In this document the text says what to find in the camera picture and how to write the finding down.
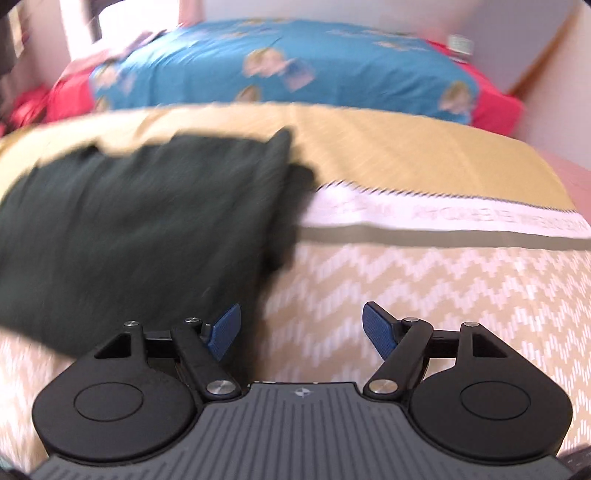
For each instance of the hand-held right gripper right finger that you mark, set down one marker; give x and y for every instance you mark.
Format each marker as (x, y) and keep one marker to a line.
(376, 327)

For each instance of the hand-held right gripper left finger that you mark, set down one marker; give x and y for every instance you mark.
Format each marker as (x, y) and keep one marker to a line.
(226, 330)

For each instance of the dark green knit sweater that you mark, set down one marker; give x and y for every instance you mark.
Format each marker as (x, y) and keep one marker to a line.
(138, 221)

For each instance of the pile of red clothes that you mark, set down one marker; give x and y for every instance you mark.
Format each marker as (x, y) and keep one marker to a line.
(30, 106)

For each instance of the zigzag patterned blanket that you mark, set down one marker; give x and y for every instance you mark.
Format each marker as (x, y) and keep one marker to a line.
(461, 286)

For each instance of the yellow quilted blanket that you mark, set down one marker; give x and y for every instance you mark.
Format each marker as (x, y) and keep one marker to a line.
(415, 157)

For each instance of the blue floral quilt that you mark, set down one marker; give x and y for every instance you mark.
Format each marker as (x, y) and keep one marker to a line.
(346, 64)

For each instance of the small white desk clock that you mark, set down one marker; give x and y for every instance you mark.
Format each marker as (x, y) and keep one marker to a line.
(460, 45)

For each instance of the pink pillow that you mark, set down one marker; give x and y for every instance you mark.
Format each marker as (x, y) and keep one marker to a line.
(111, 53)

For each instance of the grey headboard panel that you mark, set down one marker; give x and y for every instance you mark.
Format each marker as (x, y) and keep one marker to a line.
(517, 37)

